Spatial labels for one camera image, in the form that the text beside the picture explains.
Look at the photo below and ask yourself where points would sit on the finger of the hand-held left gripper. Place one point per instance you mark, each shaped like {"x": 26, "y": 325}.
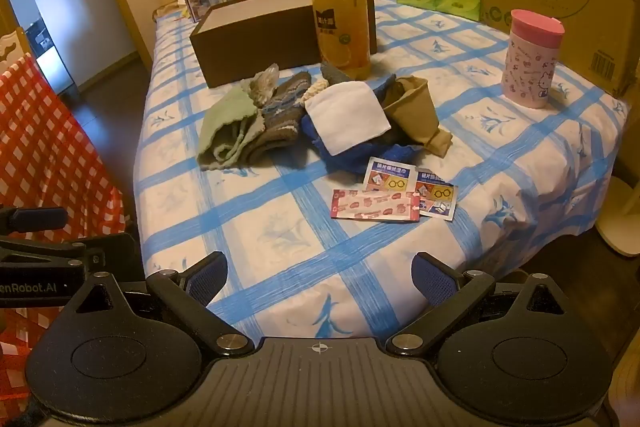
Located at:
{"x": 35, "y": 219}
{"x": 110, "y": 257}

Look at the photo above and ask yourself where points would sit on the khaki cloth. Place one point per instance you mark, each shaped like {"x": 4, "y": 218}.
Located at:
{"x": 415, "y": 112}

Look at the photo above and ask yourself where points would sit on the red patterned bandage packet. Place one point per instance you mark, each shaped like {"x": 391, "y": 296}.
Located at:
{"x": 370, "y": 204}

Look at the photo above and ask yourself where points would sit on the crumpled clear plastic bag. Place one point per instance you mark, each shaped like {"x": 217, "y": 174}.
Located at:
{"x": 260, "y": 87}

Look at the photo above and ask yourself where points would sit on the grey sock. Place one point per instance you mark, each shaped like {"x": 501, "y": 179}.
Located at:
{"x": 335, "y": 73}

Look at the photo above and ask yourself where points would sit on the lens wipe packet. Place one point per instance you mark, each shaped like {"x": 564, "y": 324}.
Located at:
{"x": 440, "y": 202}
{"x": 387, "y": 177}

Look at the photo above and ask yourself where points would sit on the white stand base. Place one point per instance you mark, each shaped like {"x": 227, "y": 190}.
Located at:
{"x": 620, "y": 227}

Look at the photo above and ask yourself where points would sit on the white cloth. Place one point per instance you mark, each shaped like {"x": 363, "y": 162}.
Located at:
{"x": 345, "y": 117}

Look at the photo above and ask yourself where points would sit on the brown box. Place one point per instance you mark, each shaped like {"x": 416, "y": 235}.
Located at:
{"x": 250, "y": 47}

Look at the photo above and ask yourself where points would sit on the striped knit sock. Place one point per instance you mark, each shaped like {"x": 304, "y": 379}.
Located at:
{"x": 282, "y": 117}

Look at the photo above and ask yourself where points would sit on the pink lidded cup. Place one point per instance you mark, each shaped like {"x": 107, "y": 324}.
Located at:
{"x": 530, "y": 67}

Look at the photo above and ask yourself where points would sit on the green cloth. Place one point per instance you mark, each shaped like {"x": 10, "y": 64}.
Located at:
{"x": 225, "y": 127}

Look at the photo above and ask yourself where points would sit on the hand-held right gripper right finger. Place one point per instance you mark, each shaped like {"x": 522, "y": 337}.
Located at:
{"x": 432, "y": 279}

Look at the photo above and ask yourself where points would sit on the cream knit sock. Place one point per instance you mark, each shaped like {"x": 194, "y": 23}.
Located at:
{"x": 315, "y": 91}

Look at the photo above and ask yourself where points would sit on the white hallway cabinet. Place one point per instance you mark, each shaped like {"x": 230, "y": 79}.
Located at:
{"x": 57, "y": 69}

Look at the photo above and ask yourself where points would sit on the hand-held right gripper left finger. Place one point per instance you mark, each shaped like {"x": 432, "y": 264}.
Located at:
{"x": 207, "y": 279}

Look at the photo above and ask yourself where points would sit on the red checked cloth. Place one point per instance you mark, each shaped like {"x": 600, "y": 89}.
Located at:
{"x": 45, "y": 147}

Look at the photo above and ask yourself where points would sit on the blue towel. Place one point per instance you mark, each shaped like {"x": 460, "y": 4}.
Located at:
{"x": 350, "y": 162}

